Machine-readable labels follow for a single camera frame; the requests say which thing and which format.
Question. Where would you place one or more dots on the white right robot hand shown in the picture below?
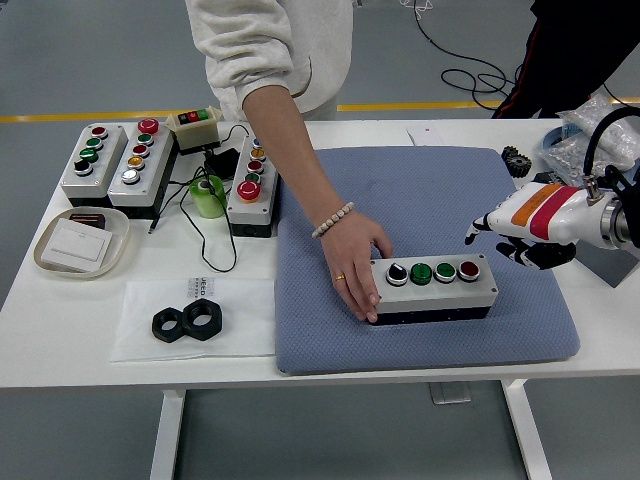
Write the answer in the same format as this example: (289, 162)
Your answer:
(555, 215)

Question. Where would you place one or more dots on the person's right hand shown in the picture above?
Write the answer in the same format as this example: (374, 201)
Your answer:
(355, 255)

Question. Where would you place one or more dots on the four-button control box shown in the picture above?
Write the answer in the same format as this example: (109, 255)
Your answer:
(430, 297)

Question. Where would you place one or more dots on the person's right forearm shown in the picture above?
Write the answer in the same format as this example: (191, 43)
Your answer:
(295, 155)

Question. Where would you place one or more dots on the five-button box with blue button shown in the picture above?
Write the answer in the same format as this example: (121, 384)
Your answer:
(250, 207)

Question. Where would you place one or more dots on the five-button box with white button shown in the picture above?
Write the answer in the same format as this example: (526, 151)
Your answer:
(155, 165)

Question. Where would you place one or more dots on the clear bag of metal washers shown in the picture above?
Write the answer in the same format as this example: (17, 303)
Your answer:
(565, 157)

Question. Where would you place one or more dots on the black gear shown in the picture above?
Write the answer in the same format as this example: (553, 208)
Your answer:
(517, 162)

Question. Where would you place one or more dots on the grey wedge block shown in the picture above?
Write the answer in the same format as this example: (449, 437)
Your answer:
(610, 267)

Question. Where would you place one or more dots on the clear bag of white parts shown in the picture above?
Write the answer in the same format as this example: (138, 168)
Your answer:
(615, 135)

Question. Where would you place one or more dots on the blue-grey padded mat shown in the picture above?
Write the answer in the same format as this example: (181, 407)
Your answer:
(440, 200)

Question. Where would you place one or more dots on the clear printed plastic bag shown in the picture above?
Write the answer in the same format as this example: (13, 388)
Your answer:
(240, 325)

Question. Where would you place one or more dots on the green tape roll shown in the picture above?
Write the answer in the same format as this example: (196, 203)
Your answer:
(212, 200)

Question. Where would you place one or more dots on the black power adapter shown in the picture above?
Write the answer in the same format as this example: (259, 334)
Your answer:
(225, 160)

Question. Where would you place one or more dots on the person in black trousers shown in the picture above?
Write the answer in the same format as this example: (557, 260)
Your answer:
(575, 50)

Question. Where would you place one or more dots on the large black hex nut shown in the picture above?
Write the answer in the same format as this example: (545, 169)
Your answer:
(189, 325)

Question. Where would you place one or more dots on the small black hex nut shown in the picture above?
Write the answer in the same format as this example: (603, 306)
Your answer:
(159, 327)

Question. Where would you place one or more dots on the white table leg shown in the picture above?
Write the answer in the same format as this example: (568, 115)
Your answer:
(527, 435)
(167, 435)

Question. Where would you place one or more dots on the beige oval tray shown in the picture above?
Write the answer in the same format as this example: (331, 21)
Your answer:
(117, 235)

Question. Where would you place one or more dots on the person in white clothes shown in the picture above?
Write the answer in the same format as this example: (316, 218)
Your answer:
(240, 40)

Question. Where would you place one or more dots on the grey box with black selector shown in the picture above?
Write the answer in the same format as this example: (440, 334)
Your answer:
(112, 155)

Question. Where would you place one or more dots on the grey under-table bracket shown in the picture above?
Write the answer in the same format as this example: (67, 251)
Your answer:
(450, 394)

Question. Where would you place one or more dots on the cream three-button switch box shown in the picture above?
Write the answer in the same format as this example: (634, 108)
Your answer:
(197, 132)

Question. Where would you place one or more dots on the dark brown switch plate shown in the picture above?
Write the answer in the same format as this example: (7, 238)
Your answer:
(87, 219)

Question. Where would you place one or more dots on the white wall switch plate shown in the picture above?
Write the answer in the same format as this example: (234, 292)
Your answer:
(75, 245)

